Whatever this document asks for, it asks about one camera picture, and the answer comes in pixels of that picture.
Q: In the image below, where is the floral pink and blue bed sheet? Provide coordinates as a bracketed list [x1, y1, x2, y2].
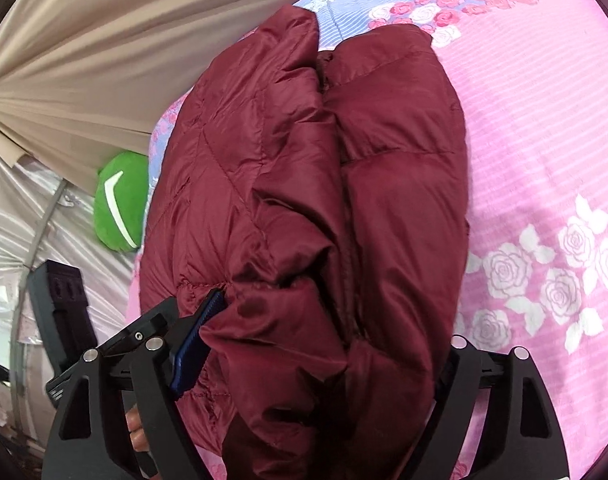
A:
[124, 0, 608, 480]

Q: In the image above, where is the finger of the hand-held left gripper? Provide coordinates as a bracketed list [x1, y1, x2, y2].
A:
[99, 296, 201, 359]

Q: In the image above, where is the beige curtain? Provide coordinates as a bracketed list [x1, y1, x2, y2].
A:
[0, 0, 345, 196]

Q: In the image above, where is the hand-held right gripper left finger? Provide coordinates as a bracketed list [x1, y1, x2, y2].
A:
[41, 287, 229, 480]

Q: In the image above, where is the green pillow with white stripe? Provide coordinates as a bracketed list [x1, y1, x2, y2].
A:
[94, 152, 150, 252]

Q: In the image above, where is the silver plastic sheeting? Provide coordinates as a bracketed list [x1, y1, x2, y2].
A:
[0, 139, 152, 461]

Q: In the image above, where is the grey metal pole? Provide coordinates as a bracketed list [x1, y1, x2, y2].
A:
[14, 177, 68, 411]

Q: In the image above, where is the person's left hand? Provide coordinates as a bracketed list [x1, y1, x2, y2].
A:
[125, 406, 152, 456]

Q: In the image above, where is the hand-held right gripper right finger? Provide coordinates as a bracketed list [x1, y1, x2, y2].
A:
[424, 334, 570, 480]

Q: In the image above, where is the maroon puffer jacket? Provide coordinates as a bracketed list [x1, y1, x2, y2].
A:
[136, 4, 472, 480]

